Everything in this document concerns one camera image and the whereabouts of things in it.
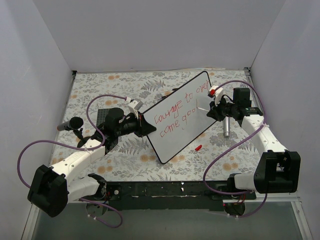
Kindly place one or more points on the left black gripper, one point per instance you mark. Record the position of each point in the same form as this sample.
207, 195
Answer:
141, 125

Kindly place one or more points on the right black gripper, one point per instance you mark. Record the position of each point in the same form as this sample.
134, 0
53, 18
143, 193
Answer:
214, 111

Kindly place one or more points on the white board with black frame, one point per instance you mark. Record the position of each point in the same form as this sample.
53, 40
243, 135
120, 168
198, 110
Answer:
177, 120

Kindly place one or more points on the red marker cap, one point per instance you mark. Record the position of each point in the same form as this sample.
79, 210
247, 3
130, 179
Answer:
198, 147

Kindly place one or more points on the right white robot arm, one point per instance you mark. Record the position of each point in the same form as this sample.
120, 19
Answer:
278, 168

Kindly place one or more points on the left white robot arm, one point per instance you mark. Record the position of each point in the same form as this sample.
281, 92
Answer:
53, 187

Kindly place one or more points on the silver microphone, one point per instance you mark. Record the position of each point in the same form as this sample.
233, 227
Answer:
226, 127

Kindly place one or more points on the floral patterned table mat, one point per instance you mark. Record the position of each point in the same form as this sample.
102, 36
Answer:
133, 159

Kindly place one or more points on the dark grey studded baseplate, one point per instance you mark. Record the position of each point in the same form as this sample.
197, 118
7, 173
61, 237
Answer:
103, 118

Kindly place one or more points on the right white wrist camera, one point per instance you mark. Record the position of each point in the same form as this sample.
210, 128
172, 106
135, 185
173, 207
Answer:
216, 93

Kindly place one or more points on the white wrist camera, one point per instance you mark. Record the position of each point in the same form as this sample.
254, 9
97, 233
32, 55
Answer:
134, 105
216, 93

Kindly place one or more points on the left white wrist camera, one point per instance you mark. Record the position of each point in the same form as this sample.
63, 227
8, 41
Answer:
134, 105

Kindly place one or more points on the black front mounting rail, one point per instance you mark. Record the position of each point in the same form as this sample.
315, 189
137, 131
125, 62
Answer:
164, 195

